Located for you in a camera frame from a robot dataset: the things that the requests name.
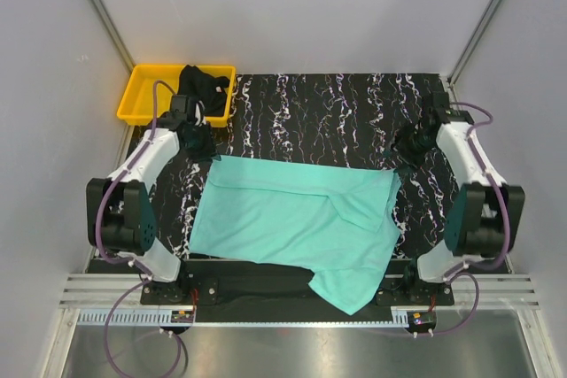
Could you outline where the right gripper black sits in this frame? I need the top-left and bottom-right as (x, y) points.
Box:
(380, 120), (438, 174)

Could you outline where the teal t shirt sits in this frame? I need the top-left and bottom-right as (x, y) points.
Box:
(190, 156), (401, 315)

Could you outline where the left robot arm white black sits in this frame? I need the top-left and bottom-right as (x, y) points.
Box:
(86, 99), (220, 304)

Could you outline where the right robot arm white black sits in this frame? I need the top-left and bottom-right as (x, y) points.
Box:
(390, 92), (525, 305)

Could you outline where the black marble pattern mat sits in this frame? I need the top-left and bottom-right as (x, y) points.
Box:
(95, 72), (495, 260)

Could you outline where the black t shirt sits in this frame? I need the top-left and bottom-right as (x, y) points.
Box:
(177, 65), (230, 117)

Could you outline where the yellow plastic bin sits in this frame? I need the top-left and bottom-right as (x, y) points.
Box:
(116, 64), (237, 128)

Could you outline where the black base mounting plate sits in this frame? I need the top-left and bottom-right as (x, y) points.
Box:
(140, 258), (454, 325)

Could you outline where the left small circuit board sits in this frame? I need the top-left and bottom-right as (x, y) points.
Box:
(171, 310), (195, 324)

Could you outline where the small circuit board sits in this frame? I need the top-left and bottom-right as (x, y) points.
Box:
(408, 311), (437, 333)
(171, 310), (195, 324)

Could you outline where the right small circuit board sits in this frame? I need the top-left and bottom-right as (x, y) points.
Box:
(408, 311), (437, 333)

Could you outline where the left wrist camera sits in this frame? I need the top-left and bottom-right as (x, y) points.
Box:
(169, 95), (206, 127)

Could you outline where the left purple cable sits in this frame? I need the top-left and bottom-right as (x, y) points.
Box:
(95, 80), (190, 377)

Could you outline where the aluminium frame rail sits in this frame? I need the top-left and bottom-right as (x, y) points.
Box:
(60, 274), (540, 310)

